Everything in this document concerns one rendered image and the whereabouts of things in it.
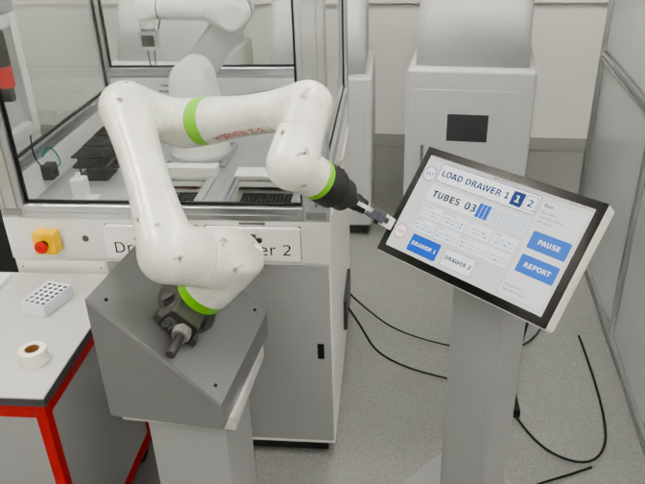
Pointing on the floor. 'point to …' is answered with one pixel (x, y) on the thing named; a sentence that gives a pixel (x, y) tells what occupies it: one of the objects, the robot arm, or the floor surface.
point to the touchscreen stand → (477, 395)
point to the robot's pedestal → (208, 447)
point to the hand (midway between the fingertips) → (383, 219)
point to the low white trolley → (59, 396)
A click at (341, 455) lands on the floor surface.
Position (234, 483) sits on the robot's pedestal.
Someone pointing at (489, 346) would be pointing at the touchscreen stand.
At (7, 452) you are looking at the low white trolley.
